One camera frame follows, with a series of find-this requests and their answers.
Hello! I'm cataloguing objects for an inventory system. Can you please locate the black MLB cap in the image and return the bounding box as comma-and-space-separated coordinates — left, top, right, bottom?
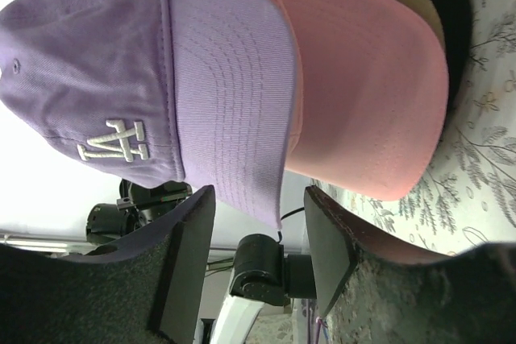
431, 0, 472, 116

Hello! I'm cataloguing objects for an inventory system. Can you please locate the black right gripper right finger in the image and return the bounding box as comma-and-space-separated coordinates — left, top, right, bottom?
304, 186, 515, 343

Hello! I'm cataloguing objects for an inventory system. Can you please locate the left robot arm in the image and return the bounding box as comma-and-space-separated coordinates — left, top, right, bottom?
85, 180, 317, 343

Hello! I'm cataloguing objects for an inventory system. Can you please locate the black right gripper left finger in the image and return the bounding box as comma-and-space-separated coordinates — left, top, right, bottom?
1, 185, 216, 343

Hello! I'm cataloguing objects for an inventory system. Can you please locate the purple cap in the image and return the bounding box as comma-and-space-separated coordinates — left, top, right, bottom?
1, 0, 302, 227

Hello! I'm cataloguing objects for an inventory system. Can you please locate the aluminium mounting rail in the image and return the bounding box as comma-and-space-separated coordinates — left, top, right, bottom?
0, 229, 239, 260

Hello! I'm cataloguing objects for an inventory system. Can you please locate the pink cap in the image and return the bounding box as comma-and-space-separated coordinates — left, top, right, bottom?
177, 0, 451, 203

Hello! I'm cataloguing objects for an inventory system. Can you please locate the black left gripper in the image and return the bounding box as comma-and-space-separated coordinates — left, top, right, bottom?
85, 180, 193, 245

